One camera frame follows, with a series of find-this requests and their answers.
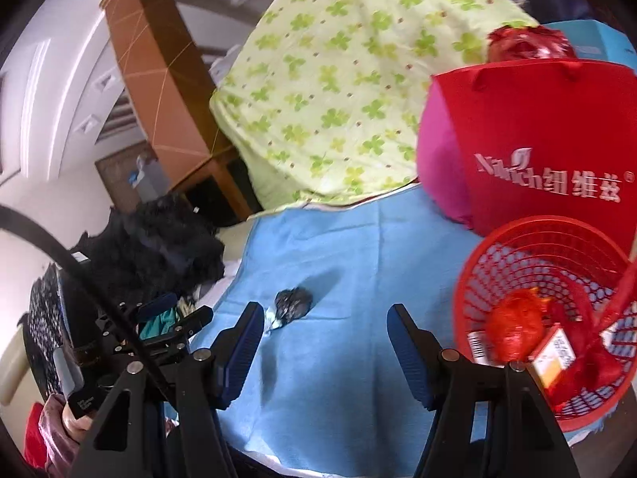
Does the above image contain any brown wooden cabinet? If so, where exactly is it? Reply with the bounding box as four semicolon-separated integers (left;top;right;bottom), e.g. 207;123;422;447
100;0;254;221

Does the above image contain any red plastic mesh basket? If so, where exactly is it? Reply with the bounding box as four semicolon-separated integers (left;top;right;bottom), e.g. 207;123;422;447
455;215;637;432

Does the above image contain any black cable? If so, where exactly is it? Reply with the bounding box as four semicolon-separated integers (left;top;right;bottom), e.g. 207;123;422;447
0;204;170;399

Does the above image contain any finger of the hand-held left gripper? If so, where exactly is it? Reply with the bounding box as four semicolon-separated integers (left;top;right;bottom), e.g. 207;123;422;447
149;306;215;354
119;293;179;322

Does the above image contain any green clover quilt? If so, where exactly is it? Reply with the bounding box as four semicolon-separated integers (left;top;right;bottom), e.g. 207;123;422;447
209;0;541;210

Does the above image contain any black plastic bag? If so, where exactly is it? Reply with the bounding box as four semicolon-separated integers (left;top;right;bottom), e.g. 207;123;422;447
274;287;314;322

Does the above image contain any red paper shopping bag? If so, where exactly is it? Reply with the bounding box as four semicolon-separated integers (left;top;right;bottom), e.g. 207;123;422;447
430;60;637;249

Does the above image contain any shiny red foil bag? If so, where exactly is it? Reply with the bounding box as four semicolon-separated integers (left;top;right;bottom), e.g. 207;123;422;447
485;25;578;63

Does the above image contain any black fluffy cloth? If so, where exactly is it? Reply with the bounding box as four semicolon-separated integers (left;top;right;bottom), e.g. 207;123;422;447
70;192;227;306

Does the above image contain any person's left hand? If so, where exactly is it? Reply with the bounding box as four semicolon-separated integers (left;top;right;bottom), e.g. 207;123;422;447
60;398;100;454

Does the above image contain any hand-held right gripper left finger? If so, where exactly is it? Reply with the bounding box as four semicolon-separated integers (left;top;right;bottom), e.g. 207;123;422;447
67;301;266;478

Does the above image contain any white tube box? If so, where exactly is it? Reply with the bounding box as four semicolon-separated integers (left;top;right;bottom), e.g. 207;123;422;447
468;331;499;365

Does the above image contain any black dotted cloth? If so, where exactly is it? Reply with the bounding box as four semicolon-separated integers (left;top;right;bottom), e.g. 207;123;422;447
22;264;100;399

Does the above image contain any light blue cardboard box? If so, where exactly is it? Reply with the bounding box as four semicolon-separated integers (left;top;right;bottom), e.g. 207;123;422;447
545;19;637;69

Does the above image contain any light blue blanket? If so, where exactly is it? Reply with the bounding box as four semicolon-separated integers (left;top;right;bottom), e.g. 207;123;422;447
189;184;605;476

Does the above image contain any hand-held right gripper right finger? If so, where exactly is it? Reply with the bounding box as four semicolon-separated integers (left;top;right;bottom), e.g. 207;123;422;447
387;303;580;478

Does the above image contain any red plastic wrapper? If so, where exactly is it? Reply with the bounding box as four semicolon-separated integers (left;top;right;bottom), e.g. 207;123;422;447
485;289;551;365

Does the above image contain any orange and white box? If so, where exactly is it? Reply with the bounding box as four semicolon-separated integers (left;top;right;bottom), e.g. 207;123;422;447
525;323;578;390

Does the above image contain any red plastic bag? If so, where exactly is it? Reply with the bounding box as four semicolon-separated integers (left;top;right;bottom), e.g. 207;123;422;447
547;254;637;400

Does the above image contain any teal cloth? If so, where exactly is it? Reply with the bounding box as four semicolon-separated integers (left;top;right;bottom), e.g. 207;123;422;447
139;309;178;340

